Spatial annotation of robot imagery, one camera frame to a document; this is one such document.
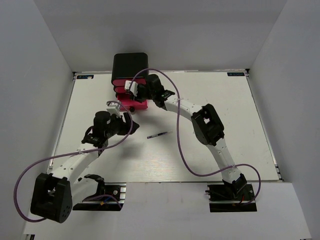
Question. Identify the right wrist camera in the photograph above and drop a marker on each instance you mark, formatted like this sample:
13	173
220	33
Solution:
131	87

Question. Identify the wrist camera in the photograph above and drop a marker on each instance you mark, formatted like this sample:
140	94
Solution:
131	87
113	107

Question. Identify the pink top drawer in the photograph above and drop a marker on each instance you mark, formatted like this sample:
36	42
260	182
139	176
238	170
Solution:
118	82

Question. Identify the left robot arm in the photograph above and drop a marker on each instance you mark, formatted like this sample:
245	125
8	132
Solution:
56	193

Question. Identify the black drawer cabinet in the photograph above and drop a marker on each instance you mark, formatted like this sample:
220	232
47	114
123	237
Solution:
130	65

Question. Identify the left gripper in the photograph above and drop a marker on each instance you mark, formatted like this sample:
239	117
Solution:
126	127

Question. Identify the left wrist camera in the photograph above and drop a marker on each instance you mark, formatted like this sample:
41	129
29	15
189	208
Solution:
113	107

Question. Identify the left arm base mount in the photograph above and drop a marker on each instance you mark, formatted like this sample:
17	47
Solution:
109	197

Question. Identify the pink bottom drawer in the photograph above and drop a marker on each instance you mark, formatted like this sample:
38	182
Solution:
131	104

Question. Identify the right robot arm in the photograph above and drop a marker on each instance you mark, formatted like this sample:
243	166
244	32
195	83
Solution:
207	127

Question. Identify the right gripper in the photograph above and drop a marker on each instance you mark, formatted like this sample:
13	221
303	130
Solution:
139	98

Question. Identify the pink drawer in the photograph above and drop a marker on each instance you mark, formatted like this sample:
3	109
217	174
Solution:
131	104
118	82
120	90

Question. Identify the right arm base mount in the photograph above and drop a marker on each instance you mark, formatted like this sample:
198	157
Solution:
223	200

